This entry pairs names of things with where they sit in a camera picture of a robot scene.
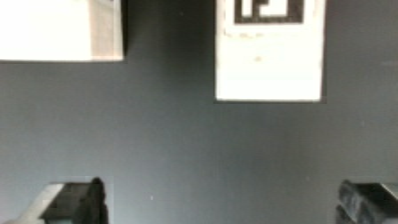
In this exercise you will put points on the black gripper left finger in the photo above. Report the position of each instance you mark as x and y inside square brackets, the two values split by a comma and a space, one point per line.
[68, 204]

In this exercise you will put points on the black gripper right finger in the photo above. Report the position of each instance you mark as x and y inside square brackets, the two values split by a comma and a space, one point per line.
[368, 203]

